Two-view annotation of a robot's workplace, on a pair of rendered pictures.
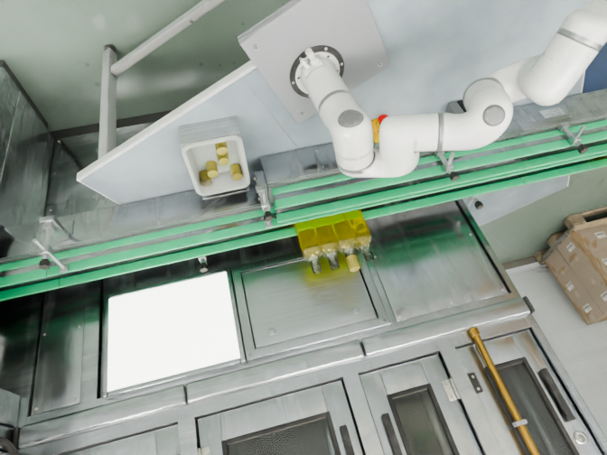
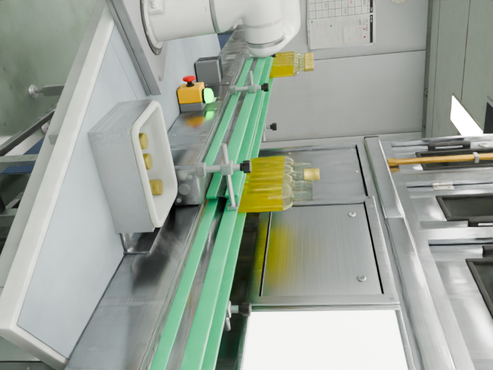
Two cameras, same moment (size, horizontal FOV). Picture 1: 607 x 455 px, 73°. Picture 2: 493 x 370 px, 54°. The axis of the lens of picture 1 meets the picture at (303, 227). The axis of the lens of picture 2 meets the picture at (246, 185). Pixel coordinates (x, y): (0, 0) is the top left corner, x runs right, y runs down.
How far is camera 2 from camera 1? 1.21 m
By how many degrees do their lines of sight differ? 55
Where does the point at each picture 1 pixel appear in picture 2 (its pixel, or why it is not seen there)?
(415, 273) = (316, 184)
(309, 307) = (336, 244)
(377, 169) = (287, 31)
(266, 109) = (131, 88)
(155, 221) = (152, 305)
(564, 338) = not seen: hidden behind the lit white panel
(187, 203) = (144, 269)
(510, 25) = not seen: outside the picture
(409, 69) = not seen: hidden behind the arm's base
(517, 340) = (400, 153)
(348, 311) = (351, 219)
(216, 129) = (128, 110)
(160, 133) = (76, 152)
